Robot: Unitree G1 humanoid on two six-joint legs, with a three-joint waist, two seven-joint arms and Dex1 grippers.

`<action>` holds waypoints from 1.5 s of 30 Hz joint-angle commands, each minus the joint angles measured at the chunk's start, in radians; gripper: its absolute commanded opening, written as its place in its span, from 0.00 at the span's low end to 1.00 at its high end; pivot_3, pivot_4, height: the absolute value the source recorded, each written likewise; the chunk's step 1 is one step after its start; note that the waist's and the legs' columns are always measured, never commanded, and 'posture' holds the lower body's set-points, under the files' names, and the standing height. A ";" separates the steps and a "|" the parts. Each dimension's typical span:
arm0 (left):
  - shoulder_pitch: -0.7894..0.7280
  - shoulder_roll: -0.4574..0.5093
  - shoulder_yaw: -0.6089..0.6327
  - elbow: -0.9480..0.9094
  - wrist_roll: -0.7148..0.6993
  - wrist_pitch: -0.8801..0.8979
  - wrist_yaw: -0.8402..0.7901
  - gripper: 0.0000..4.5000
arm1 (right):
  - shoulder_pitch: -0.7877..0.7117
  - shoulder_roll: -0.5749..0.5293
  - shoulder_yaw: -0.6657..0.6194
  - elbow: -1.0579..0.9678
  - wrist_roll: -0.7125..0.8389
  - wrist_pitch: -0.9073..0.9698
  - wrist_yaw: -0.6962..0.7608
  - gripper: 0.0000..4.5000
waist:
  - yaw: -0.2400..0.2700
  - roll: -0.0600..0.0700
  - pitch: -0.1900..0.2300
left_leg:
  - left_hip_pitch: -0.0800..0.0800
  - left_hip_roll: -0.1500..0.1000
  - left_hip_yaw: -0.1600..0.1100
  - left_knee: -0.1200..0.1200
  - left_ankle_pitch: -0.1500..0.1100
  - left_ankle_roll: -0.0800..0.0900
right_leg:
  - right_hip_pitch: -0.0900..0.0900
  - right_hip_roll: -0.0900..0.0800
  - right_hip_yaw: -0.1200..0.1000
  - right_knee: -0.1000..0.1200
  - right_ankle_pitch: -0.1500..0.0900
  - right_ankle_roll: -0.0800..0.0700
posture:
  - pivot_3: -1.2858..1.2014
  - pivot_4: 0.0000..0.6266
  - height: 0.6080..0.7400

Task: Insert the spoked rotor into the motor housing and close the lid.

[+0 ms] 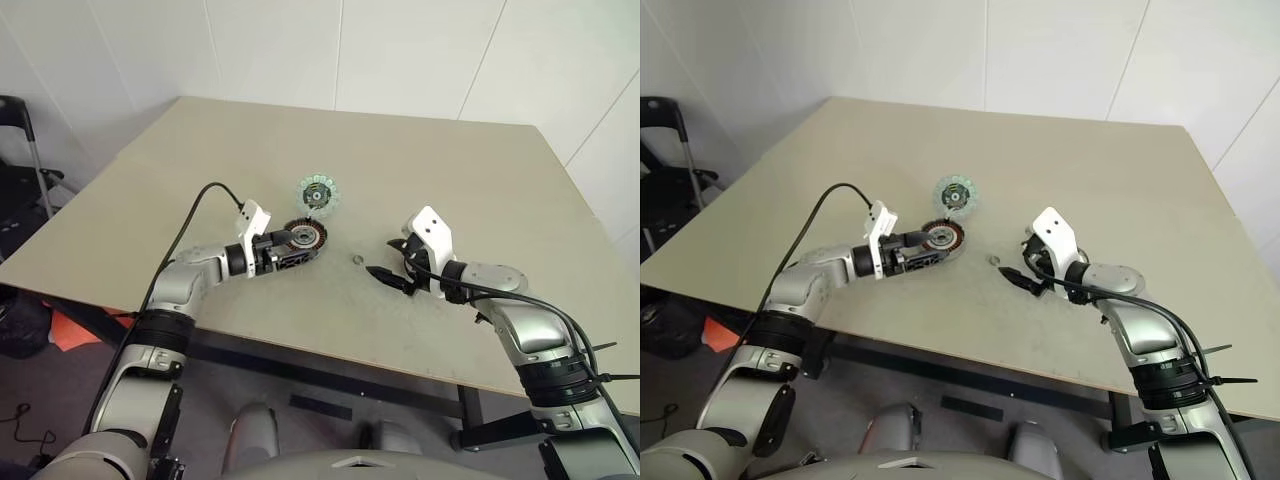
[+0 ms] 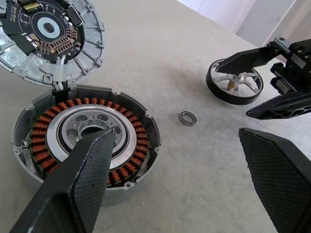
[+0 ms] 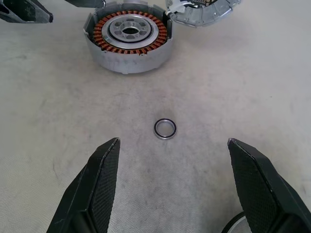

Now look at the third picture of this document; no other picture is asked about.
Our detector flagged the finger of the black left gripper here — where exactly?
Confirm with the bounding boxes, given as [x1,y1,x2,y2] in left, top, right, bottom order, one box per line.
[65,0,106,9]
[0,0,53,24]

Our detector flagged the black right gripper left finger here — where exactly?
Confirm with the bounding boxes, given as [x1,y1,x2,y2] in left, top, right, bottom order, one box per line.
[46,137,121,233]

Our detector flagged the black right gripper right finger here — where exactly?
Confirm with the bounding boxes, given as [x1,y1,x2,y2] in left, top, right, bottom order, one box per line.
[227,137,311,233]

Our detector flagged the silver motor housing copper windings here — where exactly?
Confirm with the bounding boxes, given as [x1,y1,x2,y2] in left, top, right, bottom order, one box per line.
[83,6,174,75]

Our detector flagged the small silver bearing ring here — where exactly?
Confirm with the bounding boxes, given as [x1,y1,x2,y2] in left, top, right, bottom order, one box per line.
[153,118,177,140]

